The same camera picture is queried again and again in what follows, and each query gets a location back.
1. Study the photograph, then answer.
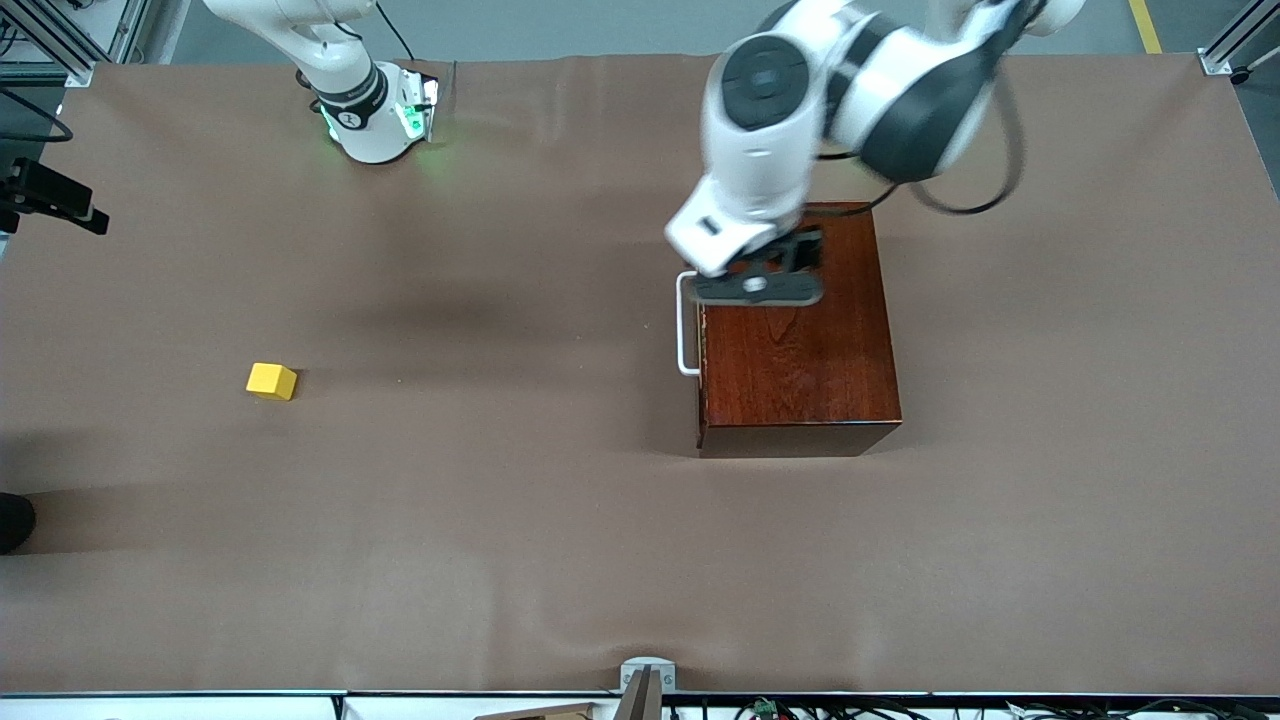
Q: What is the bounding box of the light wood drawer white handle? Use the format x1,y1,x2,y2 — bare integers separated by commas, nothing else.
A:
676,268,707,379

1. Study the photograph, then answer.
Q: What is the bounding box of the yellow block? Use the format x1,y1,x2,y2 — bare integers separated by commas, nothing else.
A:
246,362,299,402

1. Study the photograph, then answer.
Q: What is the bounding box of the dark red wooden cabinet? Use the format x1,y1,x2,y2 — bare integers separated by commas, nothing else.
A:
697,200,903,459

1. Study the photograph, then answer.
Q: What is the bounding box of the black shoe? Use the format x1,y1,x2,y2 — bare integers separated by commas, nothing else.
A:
0,492,37,556

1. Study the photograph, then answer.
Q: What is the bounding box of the yellow floor tape stripe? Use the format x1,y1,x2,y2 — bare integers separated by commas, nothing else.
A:
1128,0,1163,53

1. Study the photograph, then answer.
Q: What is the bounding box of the brown table cover sheet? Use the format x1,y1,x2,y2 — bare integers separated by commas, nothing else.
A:
0,52,1280,696

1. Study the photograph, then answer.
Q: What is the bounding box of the brown cardboard piece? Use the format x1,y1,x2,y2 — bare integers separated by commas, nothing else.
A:
475,702,601,720

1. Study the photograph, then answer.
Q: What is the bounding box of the aluminium frame structure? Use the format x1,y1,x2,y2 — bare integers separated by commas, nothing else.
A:
0,0,151,89

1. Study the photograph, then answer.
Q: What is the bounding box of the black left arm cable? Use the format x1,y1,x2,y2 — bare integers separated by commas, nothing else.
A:
880,60,1027,217

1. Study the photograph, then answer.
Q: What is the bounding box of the black right base cable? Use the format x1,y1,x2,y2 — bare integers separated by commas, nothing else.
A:
375,0,416,63

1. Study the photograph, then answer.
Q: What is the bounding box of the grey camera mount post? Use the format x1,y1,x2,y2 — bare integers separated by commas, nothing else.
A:
620,657,677,720

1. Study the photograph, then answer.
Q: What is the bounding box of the aluminium frame profile black foot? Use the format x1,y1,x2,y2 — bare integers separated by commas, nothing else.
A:
1198,0,1280,81

